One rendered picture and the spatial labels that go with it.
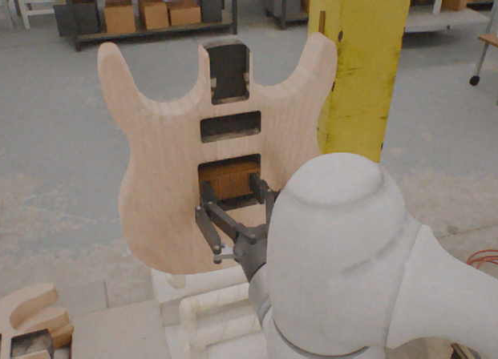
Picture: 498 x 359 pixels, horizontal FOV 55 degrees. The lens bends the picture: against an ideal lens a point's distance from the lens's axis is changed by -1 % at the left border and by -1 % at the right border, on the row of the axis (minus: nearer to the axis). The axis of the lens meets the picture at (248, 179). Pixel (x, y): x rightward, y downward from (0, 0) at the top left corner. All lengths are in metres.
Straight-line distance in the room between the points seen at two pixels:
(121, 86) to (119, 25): 4.96
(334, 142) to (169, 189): 1.34
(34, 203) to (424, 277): 3.07
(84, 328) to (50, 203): 2.08
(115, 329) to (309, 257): 0.93
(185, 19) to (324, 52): 5.09
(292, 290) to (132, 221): 0.41
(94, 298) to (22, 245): 1.70
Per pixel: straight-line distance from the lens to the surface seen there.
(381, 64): 1.93
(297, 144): 0.76
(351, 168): 0.36
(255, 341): 1.07
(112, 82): 0.63
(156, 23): 5.67
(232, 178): 0.74
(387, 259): 0.36
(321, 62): 0.71
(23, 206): 3.32
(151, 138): 0.68
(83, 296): 1.38
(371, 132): 2.07
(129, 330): 1.23
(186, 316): 1.01
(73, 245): 2.92
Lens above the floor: 1.89
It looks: 36 degrees down
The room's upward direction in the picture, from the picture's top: straight up
